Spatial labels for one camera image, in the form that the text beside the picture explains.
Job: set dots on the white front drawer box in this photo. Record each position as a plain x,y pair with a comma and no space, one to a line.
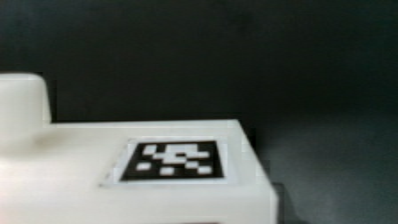
123,173

